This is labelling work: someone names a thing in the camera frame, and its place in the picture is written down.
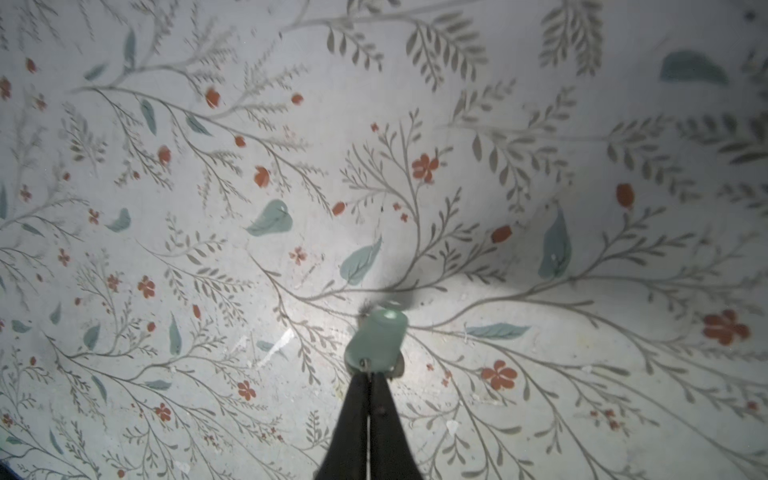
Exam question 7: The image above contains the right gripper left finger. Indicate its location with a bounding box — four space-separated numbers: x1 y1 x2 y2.
315 373 370 480

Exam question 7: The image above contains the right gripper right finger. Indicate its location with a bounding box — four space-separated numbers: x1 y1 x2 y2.
369 373 423 480

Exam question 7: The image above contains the key with green cap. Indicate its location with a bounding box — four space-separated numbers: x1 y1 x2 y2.
344 300 409 379

